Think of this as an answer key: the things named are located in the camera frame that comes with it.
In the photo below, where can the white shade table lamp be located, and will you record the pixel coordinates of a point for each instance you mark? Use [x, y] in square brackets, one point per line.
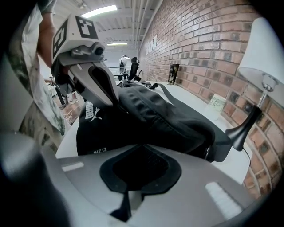
[257, 73]

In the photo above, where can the white printed card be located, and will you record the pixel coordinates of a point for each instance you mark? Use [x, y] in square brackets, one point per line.
[214, 107]

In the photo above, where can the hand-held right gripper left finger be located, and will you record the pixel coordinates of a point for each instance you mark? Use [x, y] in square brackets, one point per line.
[80, 188]

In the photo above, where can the long ceiling light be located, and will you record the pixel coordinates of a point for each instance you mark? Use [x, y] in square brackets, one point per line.
[99, 11]
[117, 44]

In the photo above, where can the black bag with zipper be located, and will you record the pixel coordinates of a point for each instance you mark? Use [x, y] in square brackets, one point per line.
[144, 119]

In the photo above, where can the person's camouflage shirt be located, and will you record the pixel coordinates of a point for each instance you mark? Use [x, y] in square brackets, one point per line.
[35, 84]

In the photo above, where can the white wall sign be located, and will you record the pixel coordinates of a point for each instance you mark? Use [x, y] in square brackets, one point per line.
[151, 45]

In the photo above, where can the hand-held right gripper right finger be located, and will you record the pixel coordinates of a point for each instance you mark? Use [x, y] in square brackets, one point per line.
[199, 177]

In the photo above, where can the person's left forearm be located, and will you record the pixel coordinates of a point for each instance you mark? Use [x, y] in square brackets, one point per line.
[47, 37]

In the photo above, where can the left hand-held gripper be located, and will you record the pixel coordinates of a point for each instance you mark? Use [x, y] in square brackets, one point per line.
[73, 37]

